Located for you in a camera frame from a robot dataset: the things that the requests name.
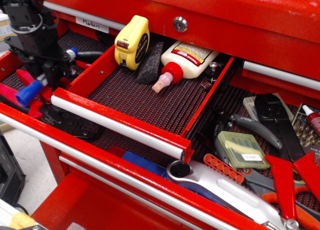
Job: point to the silver cabinet lock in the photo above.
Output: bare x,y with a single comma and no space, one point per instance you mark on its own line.
180,24

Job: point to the black red handled crimper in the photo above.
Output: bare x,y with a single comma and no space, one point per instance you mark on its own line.
288,158

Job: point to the cardboard box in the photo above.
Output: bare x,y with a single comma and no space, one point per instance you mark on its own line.
5,28

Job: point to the red threadlocker tube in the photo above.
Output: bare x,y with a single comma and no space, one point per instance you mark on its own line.
313,118

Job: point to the red handled wire stripper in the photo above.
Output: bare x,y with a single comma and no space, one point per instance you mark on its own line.
69,74

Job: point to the silver ratchet tool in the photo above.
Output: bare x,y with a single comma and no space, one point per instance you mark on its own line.
219,188

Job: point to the grey handled cutters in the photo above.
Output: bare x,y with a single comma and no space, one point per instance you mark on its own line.
250,126

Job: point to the yellow sponge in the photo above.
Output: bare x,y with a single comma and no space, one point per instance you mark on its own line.
21,220

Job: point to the large open red drawer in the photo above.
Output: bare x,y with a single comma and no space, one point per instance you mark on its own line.
229,98

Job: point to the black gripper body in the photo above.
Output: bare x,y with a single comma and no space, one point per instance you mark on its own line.
35,29

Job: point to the silver round knob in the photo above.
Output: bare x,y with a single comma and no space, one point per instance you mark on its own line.
213,66

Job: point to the black tool handle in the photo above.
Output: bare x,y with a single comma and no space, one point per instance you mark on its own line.
88,56

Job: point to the orange handled scissors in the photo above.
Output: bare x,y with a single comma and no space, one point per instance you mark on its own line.
307,205

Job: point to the red bit holder strip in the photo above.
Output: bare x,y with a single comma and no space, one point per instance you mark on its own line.
213,162

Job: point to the yellow tape measure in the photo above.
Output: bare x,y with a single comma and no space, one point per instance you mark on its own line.
132,43

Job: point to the drill bit set package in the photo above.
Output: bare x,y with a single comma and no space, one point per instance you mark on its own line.
306,134

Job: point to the small open red drawer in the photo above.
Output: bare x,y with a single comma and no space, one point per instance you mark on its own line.
157,126

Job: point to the white glue bottle red cap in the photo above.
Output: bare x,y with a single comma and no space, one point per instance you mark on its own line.
183,61

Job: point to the red handled crimping tool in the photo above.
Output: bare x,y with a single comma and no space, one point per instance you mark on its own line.
40,108

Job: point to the white Markers label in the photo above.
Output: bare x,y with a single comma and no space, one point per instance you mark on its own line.
91,24

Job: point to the clear beige bit case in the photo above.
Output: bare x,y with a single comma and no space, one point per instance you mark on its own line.
249,104

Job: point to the blue white marker pen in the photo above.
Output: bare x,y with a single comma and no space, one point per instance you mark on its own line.
57,54

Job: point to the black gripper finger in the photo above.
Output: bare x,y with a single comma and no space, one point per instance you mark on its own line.
53,71
34,68

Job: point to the red tool chest cabinet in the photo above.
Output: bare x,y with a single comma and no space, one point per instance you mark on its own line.
225,25

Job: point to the yellow-green drill bit case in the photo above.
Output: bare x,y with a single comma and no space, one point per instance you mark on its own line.
243,150

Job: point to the small dark chip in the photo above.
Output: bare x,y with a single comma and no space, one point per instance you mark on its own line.
206,85

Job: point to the black box on floor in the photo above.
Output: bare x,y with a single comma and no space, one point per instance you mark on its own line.
12,178

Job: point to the blue flat package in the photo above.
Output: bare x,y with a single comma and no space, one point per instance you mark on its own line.
162,172

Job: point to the grey felt eraser block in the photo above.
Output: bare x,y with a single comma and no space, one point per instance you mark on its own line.
149,68

